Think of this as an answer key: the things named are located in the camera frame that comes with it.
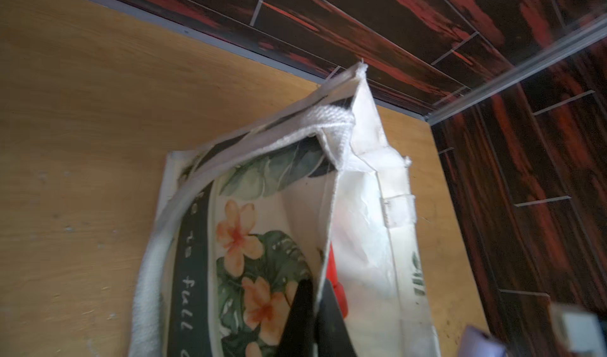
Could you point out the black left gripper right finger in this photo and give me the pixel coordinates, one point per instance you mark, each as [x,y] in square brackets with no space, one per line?
[332,338]

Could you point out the red flashlight front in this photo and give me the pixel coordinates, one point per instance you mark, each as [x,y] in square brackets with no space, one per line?
[339,291]

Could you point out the aluminium corner post right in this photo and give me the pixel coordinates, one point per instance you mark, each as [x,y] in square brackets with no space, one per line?
[564,48]

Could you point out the white printed tote bag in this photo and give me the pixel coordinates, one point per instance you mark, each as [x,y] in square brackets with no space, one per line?
[241,221]

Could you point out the lavender white flashlight front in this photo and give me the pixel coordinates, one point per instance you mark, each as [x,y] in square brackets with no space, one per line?
[477,343]

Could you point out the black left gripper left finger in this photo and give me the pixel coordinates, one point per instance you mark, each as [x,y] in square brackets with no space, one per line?
[298,336]

